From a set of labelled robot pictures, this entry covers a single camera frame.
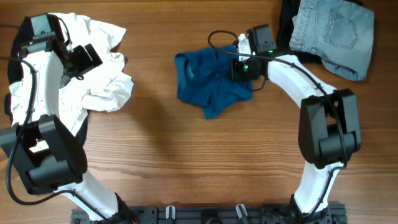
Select teal blue polo shirt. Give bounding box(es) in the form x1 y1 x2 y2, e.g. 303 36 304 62
174 45 253 119

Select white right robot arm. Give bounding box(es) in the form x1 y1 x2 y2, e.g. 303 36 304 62
230 54 362 223

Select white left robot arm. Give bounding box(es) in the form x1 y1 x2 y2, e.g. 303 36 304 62
1 41 136 223

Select white crumpled shirt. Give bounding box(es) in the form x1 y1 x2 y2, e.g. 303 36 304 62
8 12 135 147

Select black garment under white shirt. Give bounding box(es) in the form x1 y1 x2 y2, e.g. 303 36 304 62
4 16 88 145

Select black garment under denim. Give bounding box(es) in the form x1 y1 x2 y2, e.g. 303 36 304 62
276 0 322 64

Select light blue denim shorts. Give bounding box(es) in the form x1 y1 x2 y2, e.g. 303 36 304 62
289 0 374 81

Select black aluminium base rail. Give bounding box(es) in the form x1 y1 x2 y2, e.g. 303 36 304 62
70 203 348 224

